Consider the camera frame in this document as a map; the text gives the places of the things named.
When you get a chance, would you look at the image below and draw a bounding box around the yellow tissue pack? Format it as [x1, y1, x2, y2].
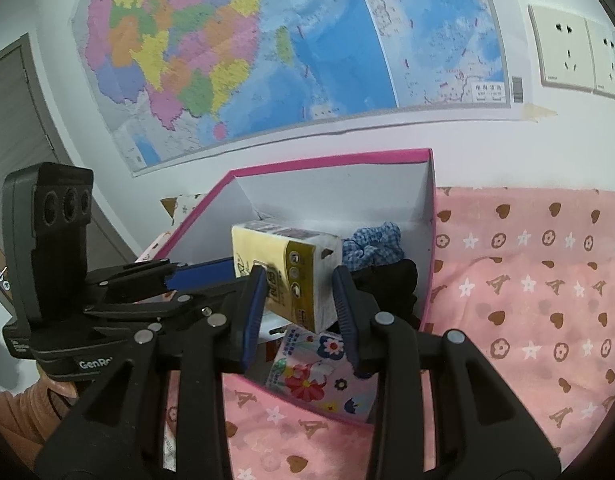
[232, 220, 342, 334]

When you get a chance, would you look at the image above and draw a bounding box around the pink floral tissue pack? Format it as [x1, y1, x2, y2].
[265, 325, 377, 422]

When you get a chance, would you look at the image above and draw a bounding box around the left hand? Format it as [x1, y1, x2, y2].
[38, 367, 80, 419]

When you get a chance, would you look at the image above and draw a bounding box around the white patterned pillow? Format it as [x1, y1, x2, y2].
[160, 193, 206, 228]

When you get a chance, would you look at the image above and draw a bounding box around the black cloth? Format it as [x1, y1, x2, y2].
[351, 259, 420, 330]

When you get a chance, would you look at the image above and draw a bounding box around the blue checkered scrunchie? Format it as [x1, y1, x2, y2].
[342, 222, 405, 272]

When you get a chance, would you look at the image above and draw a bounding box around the pink cardboard box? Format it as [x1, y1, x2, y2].
[134, 147, 439, 428]

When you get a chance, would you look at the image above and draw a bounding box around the pink patterned bed sheet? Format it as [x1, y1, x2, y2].
[223, 188, 615, 479]

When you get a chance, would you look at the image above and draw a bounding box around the grey door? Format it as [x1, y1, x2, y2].
[0, 32, 144, 321]

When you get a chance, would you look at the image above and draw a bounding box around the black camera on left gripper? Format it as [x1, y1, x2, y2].
[2, 162, 94, 333]

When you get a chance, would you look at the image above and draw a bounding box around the colourful wall map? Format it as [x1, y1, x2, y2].
[71, 0, 529, 173]

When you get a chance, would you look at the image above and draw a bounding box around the white wall socket panel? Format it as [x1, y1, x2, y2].
[529, 4, 595, 92]

